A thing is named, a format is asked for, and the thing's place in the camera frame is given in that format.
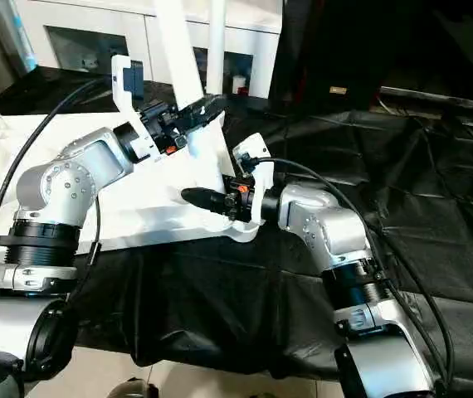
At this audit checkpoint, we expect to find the white plastic table top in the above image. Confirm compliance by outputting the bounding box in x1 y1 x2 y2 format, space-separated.
0 112 264 270

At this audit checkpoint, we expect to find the white glass-door cabinet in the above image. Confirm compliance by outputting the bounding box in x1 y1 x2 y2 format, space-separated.
12 0 284 99

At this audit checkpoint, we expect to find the teal plastic object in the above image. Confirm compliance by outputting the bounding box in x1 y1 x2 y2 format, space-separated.
8 0 40 74

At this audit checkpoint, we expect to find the black table mat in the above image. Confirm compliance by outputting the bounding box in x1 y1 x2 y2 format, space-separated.
0 65 473 391

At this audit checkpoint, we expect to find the long black bar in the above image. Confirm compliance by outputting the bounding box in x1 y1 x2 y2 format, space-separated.
378 86 473 110

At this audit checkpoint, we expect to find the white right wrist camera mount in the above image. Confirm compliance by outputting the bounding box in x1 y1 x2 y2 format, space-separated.
232 133 276 226

